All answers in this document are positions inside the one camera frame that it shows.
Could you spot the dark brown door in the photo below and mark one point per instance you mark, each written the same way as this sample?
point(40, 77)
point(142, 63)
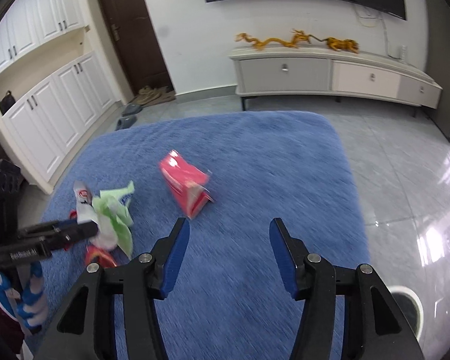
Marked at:
point(135, 26)

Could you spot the black bag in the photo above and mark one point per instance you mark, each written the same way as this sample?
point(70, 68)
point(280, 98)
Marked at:
point(5, 101)

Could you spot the white wrapper with red print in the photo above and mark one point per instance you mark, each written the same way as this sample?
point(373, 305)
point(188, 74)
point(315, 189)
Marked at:
point(83, 202)

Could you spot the white built-in cabinet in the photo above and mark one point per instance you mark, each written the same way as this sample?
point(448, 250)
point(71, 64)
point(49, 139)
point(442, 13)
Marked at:
point(60, 112)

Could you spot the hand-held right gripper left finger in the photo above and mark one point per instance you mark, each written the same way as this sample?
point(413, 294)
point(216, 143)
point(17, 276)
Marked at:
point(180, 255)

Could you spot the grey white television cabinet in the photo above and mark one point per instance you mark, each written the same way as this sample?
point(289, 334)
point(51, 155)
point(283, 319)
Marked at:
point(285, 71)

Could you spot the white power strip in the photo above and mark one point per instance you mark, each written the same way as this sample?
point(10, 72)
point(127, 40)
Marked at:
point(403, 53)

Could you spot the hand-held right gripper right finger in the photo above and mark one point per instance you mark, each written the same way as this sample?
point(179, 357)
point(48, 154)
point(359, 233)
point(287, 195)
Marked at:
point(283, 258)

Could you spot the golden tiger figurine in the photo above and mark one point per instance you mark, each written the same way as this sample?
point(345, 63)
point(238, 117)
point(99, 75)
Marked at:
point(341, 44)

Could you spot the grey slipper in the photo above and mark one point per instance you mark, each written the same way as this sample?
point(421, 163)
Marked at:
point(132, 110)
point(125, 122)

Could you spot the beige doormat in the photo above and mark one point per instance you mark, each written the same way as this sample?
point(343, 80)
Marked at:
point(153, 95)

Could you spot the white round trash bin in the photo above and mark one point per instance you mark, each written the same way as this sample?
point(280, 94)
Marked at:
point(416, 307)

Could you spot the green wrapper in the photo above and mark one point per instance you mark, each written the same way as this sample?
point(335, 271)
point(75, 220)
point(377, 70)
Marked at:
point(116, 225)

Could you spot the blue fluffy blanket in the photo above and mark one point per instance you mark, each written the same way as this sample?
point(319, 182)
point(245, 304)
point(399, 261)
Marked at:
point(247, 157)

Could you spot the golden dragon figurine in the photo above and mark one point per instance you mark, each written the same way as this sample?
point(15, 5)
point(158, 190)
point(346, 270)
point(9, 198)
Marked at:
point(273, 42)

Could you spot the red orange wrapper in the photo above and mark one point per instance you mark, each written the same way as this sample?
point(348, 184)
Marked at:
point(97, 257)

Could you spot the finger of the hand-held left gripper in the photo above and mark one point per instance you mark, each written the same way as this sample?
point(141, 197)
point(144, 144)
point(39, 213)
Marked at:
point(77, 231)
point(37, 228)

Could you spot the red snack packet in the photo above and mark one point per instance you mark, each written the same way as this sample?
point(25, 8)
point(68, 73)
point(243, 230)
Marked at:
point(183, 180)

